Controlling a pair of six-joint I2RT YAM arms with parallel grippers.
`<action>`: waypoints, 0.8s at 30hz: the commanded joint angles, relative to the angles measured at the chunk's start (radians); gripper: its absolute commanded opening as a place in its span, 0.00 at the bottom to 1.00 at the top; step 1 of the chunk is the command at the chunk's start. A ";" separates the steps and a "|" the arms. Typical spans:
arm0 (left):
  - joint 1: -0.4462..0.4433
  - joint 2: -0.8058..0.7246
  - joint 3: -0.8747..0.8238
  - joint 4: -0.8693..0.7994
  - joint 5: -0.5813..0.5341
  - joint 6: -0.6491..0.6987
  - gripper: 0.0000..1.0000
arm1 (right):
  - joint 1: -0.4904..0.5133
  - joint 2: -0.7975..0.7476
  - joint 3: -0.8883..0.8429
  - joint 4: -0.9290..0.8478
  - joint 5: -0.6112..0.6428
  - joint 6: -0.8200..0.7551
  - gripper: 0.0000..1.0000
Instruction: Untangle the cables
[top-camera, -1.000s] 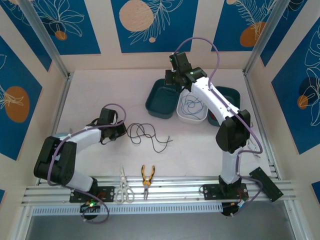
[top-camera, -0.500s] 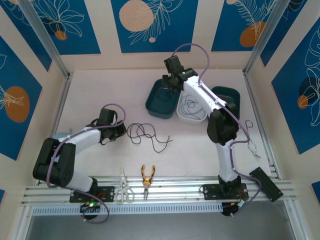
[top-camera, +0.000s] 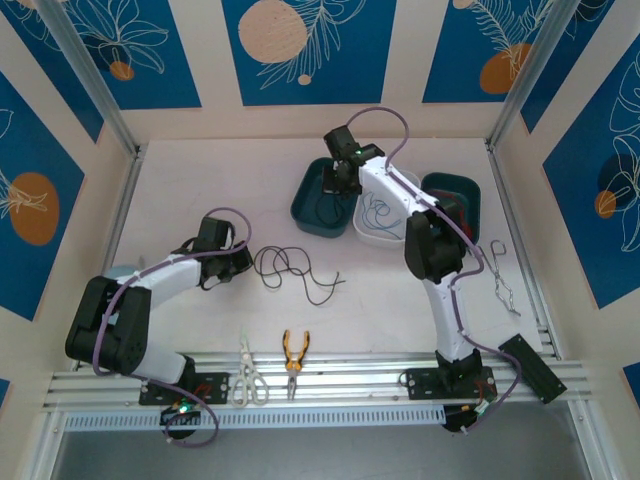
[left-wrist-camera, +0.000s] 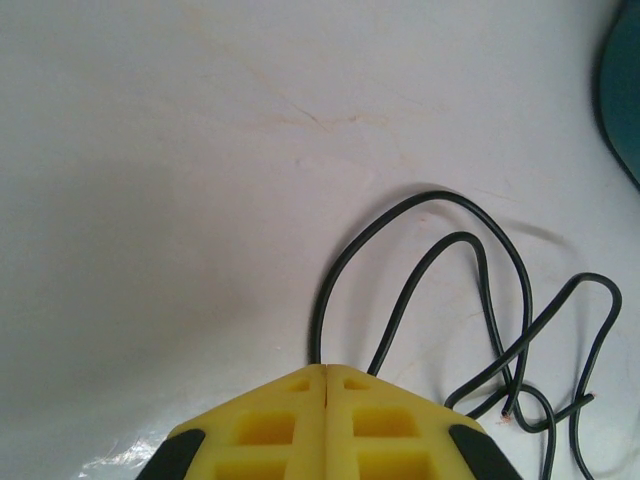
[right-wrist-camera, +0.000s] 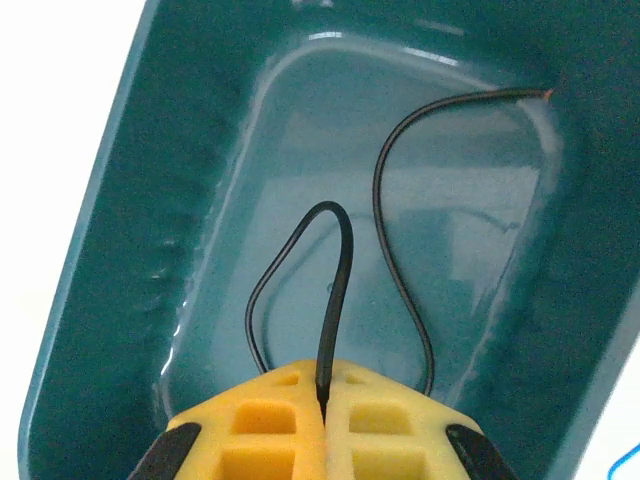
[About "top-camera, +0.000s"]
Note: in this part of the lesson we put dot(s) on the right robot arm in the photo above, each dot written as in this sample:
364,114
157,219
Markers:
450,320

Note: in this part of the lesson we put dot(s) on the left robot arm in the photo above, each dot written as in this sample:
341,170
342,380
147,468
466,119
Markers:
170,274

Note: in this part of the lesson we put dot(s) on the teal plastic bin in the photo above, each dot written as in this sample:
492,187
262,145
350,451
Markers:
450,180
305,200

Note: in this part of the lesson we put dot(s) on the white plastic bin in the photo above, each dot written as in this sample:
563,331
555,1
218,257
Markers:
362,236

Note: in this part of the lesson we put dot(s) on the white scissors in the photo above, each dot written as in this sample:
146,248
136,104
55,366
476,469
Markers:
245,360

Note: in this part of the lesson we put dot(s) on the yellow black pliers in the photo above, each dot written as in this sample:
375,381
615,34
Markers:
295,367

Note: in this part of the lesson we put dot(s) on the small black controller board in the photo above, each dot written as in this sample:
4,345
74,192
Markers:
452,417
172,415

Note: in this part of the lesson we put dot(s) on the black rectangular box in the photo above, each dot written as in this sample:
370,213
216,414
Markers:
532,370

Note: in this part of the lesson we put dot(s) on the aluminium side rail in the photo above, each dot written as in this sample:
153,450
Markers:
510,210
122,220

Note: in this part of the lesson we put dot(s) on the blue floral wall poster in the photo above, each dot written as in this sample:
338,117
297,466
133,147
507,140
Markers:
450,50
50,280
575,60
45,65
165,60
350,60
575,200

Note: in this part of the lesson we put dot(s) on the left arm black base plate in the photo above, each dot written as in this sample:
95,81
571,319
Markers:
215,387

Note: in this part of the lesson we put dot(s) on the aluminium rail frame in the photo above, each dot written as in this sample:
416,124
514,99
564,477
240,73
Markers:
350,380

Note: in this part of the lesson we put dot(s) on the aluminium corner post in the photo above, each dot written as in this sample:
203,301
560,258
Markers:
90,75
530,65

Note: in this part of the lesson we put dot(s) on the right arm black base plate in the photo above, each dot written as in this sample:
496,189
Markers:
420,382

